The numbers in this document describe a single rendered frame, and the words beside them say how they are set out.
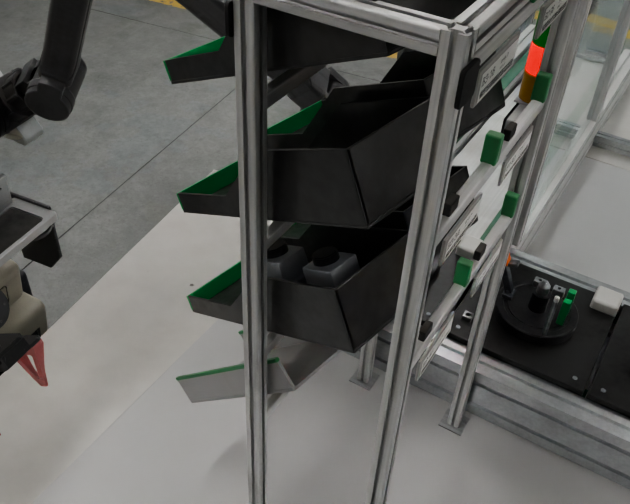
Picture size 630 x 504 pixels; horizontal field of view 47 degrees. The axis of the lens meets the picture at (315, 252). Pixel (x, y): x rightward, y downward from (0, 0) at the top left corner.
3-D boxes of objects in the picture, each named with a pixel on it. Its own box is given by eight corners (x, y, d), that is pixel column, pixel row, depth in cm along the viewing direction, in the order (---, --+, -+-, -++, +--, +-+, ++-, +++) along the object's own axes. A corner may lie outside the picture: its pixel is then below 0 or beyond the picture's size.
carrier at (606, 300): (440, 337, 124) (452, 283, 116) (491, 260, 140) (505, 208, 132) (581, 400, 115) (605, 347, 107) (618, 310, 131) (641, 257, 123)
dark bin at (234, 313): (192, 312, 93) (172, 261, 90) (264, 263, 101) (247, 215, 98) (354, 354, 73) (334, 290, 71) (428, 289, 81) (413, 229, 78)
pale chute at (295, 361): (191, 403, 107) (175, 378, 106) (255, 354, 115) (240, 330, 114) (294, 391, 84) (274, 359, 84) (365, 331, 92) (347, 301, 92)
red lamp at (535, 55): (520, 72, 121) (527, 44, 118) (530, 61, 124) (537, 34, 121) (550, 80, 119) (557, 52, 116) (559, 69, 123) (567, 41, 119)
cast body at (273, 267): (261, 302, 89) (243, 251, 87) (286, 284, 92) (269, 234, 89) (308, 312, 83) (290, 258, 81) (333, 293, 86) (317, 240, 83)
